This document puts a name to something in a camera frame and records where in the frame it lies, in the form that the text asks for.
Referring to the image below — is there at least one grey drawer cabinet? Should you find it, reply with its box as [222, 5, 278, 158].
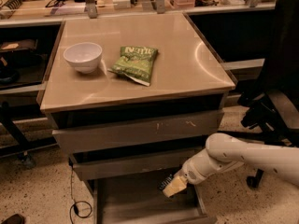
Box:
[40, 13, 235, 224]

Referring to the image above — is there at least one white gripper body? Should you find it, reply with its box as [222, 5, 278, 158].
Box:
[182, 154, 215, 185]

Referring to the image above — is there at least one dark blue rxbar wrapper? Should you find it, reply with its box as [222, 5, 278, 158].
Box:
[158, 175, 174, 190]

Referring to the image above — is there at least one green chip bag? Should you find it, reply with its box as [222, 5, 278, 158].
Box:
[109, 46, 158, 87]

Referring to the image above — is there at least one black office chair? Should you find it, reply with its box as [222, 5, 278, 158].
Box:
[214, 0, 299, 189]

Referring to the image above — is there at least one open bottom drawer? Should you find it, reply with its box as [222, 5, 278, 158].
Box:
[93, 170, 217, 224]

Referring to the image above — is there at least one black floor cable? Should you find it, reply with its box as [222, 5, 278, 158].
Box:
[68, 159, 93, 224]

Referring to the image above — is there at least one middle grey drawer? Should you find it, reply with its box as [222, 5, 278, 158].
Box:
[69, 146, 203, 180]

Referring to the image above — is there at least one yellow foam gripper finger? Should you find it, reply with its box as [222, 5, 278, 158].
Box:
[163, 175, 188, 197]

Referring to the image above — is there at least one dark shoe tip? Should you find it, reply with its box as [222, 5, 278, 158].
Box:
[1, 214, 24, 224]

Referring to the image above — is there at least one black cart leg with caster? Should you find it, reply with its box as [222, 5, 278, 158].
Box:
[0, 102, 56, 169]

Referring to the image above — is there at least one metal coil stand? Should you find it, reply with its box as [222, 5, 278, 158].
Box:
[0, 0, 22, 20]

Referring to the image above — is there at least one top grey drawer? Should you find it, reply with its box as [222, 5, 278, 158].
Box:
[53, 109, 223, 154]

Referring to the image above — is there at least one white ceramic bowl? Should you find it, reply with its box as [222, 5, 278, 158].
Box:
[64, 42, 103, 74]

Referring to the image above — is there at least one grey drawer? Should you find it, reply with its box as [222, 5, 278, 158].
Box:
[69, 146, 203, 180]
[53, 109, 223, 154]

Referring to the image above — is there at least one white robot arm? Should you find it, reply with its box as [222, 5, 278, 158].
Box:
[159, 133, 299, 197]

